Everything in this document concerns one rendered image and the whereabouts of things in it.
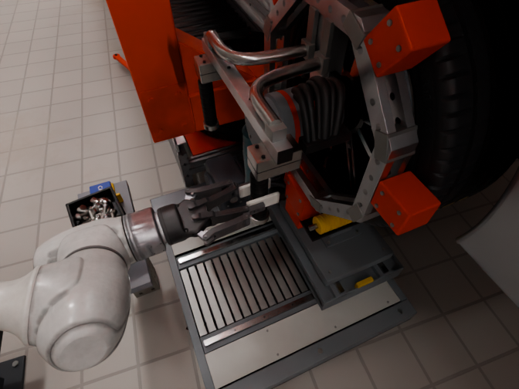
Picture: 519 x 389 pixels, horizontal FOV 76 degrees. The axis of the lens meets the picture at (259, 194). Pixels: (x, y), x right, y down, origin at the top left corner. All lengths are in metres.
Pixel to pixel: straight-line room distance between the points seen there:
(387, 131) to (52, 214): 1.68
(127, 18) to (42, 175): 1.31
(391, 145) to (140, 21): 0.75
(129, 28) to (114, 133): 1.26
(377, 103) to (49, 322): 0.57
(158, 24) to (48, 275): 0.77
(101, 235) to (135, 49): 0.64
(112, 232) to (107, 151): 1.55
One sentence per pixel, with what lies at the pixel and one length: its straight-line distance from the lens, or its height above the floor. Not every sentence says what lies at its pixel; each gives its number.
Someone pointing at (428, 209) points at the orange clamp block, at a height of 0.88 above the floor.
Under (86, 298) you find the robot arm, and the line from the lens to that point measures 0.48.
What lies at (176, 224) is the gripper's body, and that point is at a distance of 0.62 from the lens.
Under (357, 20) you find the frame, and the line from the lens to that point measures 0.64.
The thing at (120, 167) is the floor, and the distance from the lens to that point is 2.02.
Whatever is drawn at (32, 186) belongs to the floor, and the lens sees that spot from 2.15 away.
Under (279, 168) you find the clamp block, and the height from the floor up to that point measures 0.92.
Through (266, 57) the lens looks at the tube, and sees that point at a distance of 0.73.
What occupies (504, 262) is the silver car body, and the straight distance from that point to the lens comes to 0.77.
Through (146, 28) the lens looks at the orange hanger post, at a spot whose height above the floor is 0.93.
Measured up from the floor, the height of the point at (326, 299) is 0.15.
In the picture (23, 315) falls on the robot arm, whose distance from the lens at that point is 0.51.
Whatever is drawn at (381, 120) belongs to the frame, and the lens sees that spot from 0.62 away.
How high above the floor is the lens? 1.36
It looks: 52 degrees down
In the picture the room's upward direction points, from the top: straight up
